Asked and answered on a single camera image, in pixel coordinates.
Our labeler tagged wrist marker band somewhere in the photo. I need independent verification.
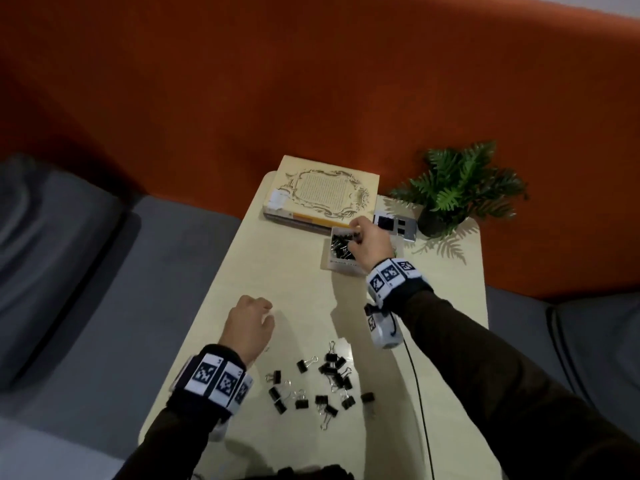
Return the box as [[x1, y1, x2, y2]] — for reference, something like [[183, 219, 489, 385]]
[[169, 344, 254, 416], [366, 258, 434, 311]]

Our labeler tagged small clear clip box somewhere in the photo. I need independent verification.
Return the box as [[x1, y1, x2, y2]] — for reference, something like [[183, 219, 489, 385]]
[[321, 225, 372, 277]]

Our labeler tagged heap of boxed binder clips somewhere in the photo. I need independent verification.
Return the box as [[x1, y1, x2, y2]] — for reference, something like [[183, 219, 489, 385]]
[[330, 233, 357, 260]]

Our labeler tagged person's right hand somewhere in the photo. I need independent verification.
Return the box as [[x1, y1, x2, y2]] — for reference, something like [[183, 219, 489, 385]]
[[347, 216, 397, 273]]

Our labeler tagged person's left forearm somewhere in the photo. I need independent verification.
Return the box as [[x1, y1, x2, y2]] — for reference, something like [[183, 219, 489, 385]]
[[114, 402, 232, 480]]

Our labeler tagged white marker block device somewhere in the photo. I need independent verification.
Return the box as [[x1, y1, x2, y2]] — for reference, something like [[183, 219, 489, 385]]
[[373, 210, 419, 243]]

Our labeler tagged person's right forearm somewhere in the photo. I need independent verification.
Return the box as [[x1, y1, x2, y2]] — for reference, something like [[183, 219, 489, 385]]
[[397, 289, 640, 480]]

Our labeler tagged pile of loose binder clips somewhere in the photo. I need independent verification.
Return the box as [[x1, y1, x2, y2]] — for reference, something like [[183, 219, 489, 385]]
[[264, 341, 376, 431]]

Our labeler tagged left wrist marker band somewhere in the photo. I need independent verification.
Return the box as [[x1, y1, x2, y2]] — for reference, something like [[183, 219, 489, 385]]
[[169, 344, 254, 416]]

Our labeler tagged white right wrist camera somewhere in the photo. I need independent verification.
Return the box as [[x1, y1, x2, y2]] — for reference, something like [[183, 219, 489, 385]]
[[364, 304, 404, 350]]

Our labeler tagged grey sofa pillow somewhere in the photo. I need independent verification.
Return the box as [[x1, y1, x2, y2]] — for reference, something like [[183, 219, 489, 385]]
[[0, 154, 126, 391]]

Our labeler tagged dark round plant pot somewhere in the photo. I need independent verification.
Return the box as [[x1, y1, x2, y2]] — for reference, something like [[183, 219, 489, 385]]
[[417, 207, 449, 240]]

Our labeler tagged green artificial fern plant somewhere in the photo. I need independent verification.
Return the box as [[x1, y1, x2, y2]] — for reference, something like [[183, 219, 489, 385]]
[[389, 140, 529, 239]]

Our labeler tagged grey sofa seat cushion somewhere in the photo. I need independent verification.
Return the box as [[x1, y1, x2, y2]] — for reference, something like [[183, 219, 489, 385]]
[[0, 195, 243, 461], [486, 286, 640, 443]]

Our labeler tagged beige ornate cover book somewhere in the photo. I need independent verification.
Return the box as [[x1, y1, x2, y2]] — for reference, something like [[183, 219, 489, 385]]
[[263, 155, 381, 236]]

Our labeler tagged black thin cable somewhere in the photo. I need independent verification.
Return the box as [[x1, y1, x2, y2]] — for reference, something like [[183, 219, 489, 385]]
[[400, 334, 437, 480]]

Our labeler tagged orange sofa backrest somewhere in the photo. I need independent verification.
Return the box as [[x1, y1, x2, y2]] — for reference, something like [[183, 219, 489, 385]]
[[0, 0, 640, 301]]

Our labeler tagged person's left hand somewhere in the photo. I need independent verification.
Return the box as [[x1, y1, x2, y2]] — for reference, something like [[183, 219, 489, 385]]
[[218, 295, 276, 368]]

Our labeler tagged right wrist marker band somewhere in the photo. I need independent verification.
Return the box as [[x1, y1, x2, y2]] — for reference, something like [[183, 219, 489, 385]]
[[366, 258, 434, 311]]

